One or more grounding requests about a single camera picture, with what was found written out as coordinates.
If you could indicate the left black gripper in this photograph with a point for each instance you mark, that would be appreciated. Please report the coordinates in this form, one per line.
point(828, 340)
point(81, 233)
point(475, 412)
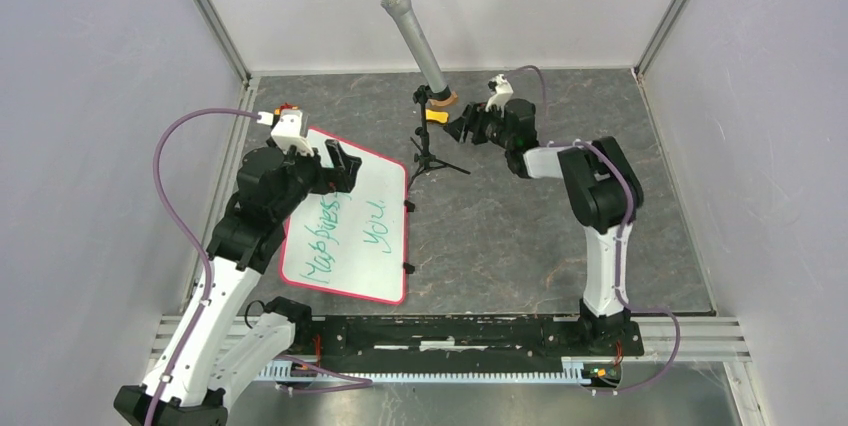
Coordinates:
point(340, 177)

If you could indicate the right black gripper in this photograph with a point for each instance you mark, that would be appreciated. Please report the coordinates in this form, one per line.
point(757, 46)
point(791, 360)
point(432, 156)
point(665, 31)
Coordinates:
point(472, 120)

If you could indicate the yellow eraser block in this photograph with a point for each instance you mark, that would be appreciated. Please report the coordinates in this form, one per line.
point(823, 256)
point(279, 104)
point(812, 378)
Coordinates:
point(436, 116)

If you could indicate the pink framed whiteboard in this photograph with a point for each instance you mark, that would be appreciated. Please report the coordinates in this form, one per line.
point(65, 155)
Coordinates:
point(351, 244)

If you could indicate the grey microphone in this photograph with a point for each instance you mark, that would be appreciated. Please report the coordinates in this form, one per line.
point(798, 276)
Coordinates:
point(408, 25)

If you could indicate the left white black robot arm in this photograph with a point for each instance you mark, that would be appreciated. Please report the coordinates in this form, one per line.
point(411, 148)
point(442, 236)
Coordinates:
point(194, 382)

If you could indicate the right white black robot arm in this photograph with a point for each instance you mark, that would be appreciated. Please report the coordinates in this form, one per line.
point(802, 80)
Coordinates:
point(603, 192)

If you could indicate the brown wooden block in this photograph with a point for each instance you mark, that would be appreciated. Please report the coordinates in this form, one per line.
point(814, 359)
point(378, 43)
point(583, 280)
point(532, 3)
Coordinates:
point(444, 103)

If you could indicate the colourful toy block pile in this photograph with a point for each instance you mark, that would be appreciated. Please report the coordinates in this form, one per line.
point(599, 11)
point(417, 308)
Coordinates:
point(286, 107)

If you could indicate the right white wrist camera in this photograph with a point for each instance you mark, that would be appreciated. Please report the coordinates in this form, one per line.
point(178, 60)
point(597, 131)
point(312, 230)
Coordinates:
point(501, 91)

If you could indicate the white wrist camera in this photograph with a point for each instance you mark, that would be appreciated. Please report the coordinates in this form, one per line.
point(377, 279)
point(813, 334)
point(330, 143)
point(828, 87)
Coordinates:
point(501, 91)
point(287, 130)

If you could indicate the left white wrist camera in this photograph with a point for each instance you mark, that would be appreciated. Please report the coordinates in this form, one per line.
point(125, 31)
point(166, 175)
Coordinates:
point(287, 130)

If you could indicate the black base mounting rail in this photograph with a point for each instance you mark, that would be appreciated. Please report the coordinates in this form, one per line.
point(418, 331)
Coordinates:
point(497, 343)

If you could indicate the white slotted cable duct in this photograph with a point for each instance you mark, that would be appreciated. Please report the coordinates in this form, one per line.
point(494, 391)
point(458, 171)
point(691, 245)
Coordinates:
point(569, 373)

